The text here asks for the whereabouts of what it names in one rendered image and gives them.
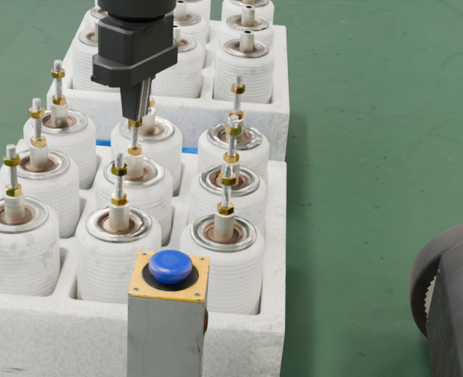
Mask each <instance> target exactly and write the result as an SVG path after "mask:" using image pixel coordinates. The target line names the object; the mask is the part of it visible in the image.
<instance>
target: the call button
mask: <svg viewBox="0 0 463 377"><path fill-rule="evenodd" d="M149 270H150V273H151V274H152V275H153V276H154V278H155V279H156V280H158V281H160V282H162V283H179V282H181V281H184V280H185V279H186V277H187V276H189V275H190V273H191V271H192V261H191V258H190V257H189V256H188V255H187V254H184V253H183V252H181V251H175V250H164V251H160V252H157V253H155V254H154V255H153V256H152V257H151V258H150V260H149Z"/></svg>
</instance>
